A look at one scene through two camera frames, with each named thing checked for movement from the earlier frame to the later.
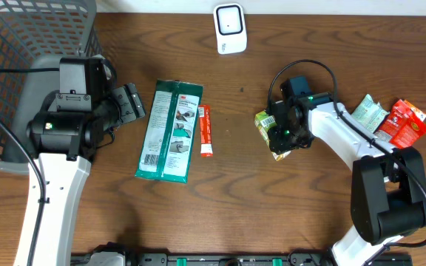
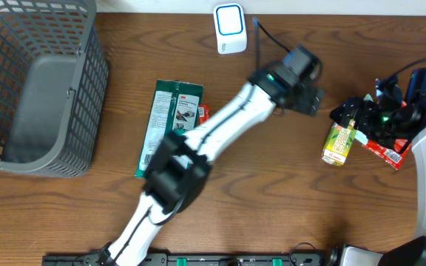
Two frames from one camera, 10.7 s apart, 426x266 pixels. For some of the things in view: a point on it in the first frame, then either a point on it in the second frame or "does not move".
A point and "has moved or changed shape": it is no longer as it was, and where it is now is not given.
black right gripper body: [288, 137] -> [381, 125]
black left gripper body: [124, 106] -> [305, 102]
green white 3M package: [169, 142] does not move
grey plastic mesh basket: [24, 34] does not move
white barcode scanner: [231, 28] does not move
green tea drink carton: [264, 123] has moved or changed shape
